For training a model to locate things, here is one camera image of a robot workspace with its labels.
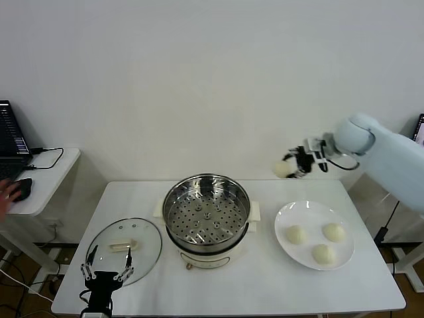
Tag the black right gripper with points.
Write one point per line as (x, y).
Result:
(305, 160)

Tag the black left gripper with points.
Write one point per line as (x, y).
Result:
(101, 283)

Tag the white steamed baozi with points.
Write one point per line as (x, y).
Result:
(323, 254)
(334, 232)
(281, 169)
(295, 235)

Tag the black computer mouse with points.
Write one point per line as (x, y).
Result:
(26, 189)

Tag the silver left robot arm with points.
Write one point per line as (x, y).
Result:
(94, 314)

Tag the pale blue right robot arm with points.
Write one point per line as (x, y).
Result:
(391, 159)

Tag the stainless steel steamer basket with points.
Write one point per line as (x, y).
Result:
(207, 215)

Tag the person's bare hand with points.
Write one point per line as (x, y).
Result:
(6, 198)

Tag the white round plate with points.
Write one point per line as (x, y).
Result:
(288, 215)

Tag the cream electric cooker base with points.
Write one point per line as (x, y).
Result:
(205, 260)

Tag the white side table with mouse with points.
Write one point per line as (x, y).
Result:
(49, 185)

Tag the grey laptop with image windows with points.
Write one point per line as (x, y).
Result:
(421, 129)

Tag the white side table with label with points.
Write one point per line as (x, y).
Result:
(407, 261)

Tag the black laptop with dark screen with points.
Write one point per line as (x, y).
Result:
(10, 139)

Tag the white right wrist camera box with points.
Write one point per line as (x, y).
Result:
(314, 145)

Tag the white wall socket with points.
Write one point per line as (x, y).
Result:
(55, 224)

